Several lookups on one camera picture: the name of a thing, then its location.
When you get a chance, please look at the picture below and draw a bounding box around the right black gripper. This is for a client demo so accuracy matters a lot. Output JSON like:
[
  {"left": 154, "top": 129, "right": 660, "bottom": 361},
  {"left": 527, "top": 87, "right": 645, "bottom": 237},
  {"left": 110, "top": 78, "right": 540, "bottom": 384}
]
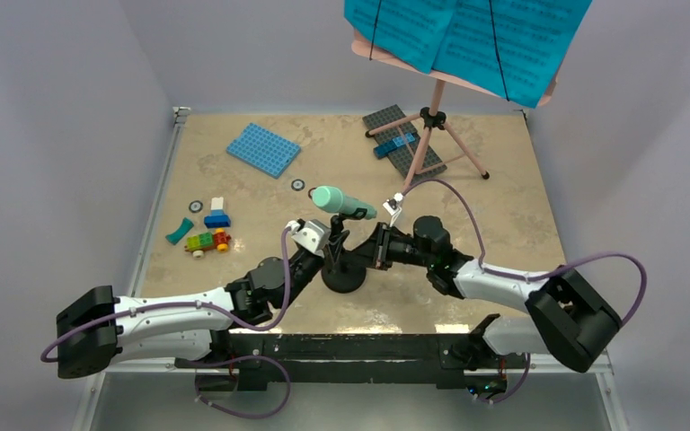
[{"left": 342, "top": 222, "right": 433, "bottom": 271}]

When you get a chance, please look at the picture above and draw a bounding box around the mint green toy microphone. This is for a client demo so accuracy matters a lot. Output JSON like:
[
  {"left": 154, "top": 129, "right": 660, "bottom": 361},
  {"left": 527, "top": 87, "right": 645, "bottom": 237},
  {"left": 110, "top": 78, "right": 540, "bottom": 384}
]
[{"left": 311, "top": 186, "right": 377, "bottom": 220}]

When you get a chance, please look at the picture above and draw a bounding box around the pink music stand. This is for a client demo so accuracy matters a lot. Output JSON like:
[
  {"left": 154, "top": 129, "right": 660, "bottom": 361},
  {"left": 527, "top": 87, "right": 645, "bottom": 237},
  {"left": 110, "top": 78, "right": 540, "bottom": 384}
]
[{"left": 351, "top": 28, "right": 561, "bottom": 198}]

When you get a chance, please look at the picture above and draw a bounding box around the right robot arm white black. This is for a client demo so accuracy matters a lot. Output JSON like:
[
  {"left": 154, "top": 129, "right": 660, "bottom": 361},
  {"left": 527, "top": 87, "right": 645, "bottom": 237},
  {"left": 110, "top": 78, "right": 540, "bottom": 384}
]
[{"left": 341, "top": 215, "right": 623, "bottom": 373}]

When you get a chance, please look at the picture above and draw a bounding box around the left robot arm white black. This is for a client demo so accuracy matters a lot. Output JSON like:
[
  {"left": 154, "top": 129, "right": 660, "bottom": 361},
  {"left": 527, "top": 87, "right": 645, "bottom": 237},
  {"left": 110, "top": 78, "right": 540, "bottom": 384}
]
[{"left": 40, "top": 227, "right": 330, "bottom": 379}]

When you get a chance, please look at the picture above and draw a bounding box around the blue brick on baseplate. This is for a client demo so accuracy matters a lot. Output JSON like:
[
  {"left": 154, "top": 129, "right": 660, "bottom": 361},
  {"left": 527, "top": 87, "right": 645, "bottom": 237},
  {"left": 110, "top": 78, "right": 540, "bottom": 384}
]
[{"left": 373, "top": 133, "right": 419, "bottom": 159}]

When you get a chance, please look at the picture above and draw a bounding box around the blue white brick stack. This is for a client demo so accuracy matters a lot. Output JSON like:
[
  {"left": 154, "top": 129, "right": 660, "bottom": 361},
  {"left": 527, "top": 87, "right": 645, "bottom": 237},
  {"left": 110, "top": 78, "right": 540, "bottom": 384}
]
[{"left": 203, "top": 197, "right": 231, "bottom": 229}]

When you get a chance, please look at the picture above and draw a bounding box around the blue brick baseplate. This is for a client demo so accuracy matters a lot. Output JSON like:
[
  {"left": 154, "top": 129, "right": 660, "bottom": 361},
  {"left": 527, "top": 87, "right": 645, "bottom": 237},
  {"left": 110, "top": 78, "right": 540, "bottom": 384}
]
[{"left": 226, "top": 123, "right": 302, "bottom": 179}]

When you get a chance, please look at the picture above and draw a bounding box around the grey brick baseplate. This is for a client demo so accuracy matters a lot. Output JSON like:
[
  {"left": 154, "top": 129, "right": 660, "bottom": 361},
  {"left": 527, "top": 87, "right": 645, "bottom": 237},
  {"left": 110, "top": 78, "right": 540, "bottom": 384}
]
[{"left": 362, "top": 104, "right": 447, "bottom": 182}]

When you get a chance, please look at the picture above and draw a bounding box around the teal curved brick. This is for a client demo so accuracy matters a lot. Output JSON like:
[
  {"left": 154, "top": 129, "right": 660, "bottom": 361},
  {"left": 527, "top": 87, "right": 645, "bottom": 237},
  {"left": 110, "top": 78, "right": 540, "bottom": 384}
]
[{"left": 165, "top": 217, "right": 194, "bottom": 245}]

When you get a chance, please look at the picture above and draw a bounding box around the blue sheet music left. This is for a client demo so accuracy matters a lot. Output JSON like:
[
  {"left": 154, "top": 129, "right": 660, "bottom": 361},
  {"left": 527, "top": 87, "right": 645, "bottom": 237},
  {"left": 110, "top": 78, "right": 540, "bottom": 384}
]
[{"left": 343, "top": 0, "right": 460, "bottom": 74}]

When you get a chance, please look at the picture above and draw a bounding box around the blue sheet music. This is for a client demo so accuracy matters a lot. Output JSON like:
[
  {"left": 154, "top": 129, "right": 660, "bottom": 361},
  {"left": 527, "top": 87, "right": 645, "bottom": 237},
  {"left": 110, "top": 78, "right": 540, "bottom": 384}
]
[
  {"left": 433, "top": 0, "right": 591, "bottom": 109},
  {"left": 343, "top": 0, "right": 460, "bottom": 74}
]

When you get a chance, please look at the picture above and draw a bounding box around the blue sheet music right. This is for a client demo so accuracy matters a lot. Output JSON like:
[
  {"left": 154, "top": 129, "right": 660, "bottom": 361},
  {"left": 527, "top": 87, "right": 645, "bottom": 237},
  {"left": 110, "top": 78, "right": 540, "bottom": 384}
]
[{"left": 433, "top": 0, "right": 591, "bottom": 109}]

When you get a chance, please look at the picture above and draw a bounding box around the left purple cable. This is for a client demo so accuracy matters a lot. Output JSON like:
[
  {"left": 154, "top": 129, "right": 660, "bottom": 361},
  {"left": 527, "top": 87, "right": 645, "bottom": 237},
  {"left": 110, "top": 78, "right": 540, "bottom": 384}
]
[{"left": 40, "top": 223, "right": 298, "bottom": 364}]

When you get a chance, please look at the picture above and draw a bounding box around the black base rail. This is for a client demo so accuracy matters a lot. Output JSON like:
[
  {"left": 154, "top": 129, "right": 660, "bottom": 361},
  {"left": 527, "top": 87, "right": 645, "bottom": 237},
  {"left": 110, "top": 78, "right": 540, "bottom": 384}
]
[{"left": 175, "top": 331, "right": 511, "bottom": 398}]

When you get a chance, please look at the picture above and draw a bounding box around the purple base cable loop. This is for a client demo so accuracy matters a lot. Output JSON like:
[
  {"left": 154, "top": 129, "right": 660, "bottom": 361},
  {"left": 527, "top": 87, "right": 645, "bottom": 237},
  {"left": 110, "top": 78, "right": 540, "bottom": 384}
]
[{"left": 194, "top": 354, "right": 293, "bottom": 420}]

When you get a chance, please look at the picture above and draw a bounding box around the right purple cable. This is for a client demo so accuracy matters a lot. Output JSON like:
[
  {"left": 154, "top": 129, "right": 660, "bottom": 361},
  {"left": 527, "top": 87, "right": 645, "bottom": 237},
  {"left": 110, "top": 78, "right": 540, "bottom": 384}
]
[{"left": 401, "top": 179, "right": 649, "bottom": 329}]

